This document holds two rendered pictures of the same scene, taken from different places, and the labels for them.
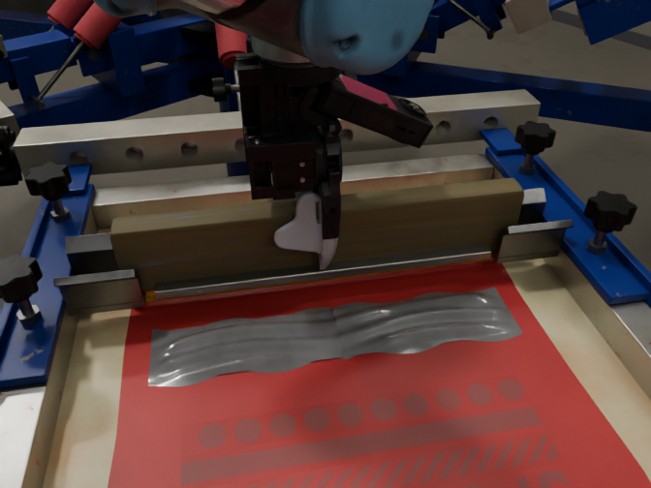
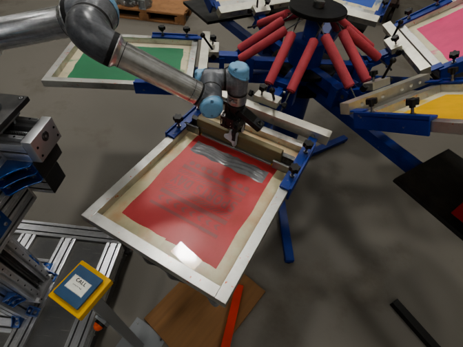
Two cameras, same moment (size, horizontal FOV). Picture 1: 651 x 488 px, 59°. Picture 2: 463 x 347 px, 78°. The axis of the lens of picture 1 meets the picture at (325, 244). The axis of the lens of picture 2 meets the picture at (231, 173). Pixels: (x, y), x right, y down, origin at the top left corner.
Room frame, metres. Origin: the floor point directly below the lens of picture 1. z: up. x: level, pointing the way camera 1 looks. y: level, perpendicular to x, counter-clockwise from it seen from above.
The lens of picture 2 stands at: (-0.28, -0.53, 1.87)
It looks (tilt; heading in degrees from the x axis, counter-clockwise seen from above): 49 degrees down; 36
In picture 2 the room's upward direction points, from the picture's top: 5 degrees clockwise
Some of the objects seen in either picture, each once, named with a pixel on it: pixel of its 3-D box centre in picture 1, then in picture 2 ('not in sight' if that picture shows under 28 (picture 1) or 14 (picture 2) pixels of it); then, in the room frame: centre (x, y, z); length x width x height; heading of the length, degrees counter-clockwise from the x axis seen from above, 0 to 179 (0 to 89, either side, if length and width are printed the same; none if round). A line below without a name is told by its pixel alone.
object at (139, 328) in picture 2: not in sight; (118, 325); (-0.32, -0.02, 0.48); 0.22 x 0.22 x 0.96; 10
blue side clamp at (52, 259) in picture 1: (55, 282); (189, 122); (0.45, 0.28, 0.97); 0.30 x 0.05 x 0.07; 10
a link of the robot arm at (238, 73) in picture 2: not in sight; (237, 79); (0.46, 0.02, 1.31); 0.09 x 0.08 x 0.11; 134
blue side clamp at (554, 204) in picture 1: (552, 225); (297, 168); (0.55, -0.27, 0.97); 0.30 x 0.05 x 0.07; 10
